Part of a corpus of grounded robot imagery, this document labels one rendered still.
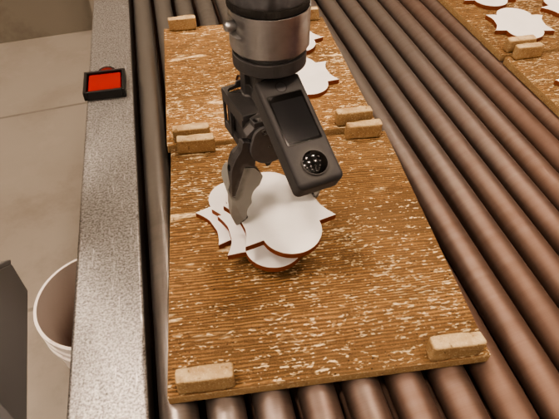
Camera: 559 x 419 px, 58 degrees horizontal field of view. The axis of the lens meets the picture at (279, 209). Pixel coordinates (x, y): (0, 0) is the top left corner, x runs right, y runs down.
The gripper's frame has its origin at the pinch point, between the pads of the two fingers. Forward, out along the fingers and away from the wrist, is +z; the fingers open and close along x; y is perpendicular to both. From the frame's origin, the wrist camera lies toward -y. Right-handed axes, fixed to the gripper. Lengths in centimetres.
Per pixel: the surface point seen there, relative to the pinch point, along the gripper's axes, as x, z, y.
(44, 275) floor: 47, 100, 96
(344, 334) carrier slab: -1.1, 7.1, -14.7
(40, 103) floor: 34, 100, 208
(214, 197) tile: 4.7, 6.1, 11.5
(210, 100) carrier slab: -3.7, 7.0, 36.0
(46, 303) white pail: 41, 68, 55
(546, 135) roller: -52, 9, 4
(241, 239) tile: 4.7, 4.2, 1.2
